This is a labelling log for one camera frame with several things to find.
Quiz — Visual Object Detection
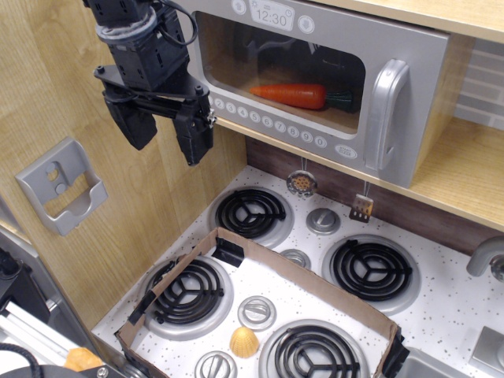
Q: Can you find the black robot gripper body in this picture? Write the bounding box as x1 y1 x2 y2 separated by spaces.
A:
94 11 210 119

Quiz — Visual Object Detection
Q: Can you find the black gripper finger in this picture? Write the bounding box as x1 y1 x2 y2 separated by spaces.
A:
173 101 216 166
105 98 158 150

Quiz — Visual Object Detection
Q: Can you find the grey toy microwave door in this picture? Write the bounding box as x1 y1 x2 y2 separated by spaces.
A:
180 1 450 187

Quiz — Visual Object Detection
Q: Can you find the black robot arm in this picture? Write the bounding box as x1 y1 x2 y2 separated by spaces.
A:
84 1 215 166

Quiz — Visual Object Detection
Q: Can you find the back left black burner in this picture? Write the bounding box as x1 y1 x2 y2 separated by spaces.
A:
213 188 287 239

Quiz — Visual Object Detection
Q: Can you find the black burner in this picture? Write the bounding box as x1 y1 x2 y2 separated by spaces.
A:
213 188 287 239
154 259 227 326
328 239 413 302
267 325 363 377

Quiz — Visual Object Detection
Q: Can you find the orange toy carrot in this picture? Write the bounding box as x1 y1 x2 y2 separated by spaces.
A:
249 83 354 112

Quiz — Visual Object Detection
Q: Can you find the hanging round metal strainer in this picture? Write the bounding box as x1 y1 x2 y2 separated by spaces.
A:
286 157 318 198

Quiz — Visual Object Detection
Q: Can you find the back grey stove knob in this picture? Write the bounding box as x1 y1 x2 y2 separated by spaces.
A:
306 208 341 235

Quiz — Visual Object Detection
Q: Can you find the grey stove knob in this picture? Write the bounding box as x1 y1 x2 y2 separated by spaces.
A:
195 350 238 378
306 208 341 235
237 295 277 332
280 249 311 270

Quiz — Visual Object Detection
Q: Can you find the middle grey stove knob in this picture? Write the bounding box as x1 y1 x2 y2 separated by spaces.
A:
280 249 311 270

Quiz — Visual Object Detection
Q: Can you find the front left black burner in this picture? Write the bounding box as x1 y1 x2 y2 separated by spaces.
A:
154 259 227 326

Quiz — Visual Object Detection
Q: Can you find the hanging small metal spatula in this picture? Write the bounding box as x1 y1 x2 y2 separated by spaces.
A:
349 181 374 224

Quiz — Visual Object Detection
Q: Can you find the centre grey stove knob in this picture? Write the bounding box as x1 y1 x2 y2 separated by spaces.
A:
237 295 277 332

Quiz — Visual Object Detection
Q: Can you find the black device at left edge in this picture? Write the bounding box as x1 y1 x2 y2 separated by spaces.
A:
1 249 50 324

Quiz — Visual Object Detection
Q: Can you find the yellow ribbed toy shell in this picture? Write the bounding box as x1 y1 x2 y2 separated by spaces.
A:
229 326 260 358

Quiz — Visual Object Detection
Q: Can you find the back right black burner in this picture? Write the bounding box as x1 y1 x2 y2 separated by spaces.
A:
328 239 413 302

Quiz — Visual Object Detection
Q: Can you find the brown cardboard barrier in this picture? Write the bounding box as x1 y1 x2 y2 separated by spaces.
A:
116 228 409 377

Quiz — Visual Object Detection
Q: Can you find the front grey stove knob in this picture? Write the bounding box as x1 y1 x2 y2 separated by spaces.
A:
195 350 238 378

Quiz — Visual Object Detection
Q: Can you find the orange object at bottom left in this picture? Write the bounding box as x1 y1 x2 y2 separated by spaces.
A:
63 347 103 372

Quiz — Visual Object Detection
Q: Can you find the front right black burner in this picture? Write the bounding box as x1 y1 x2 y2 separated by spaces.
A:
267 325 363 377

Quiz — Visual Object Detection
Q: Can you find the grey toy faucet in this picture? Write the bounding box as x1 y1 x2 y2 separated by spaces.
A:
466 236 503 283

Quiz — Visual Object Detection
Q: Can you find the grey toy sink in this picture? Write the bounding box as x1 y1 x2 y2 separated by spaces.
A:
397 326 503 377

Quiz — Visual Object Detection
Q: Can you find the grey wall phone holder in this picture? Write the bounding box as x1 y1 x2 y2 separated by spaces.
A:
15 137 108 236

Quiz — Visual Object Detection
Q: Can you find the black braided cable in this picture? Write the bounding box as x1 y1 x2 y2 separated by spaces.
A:
0 342 43 378

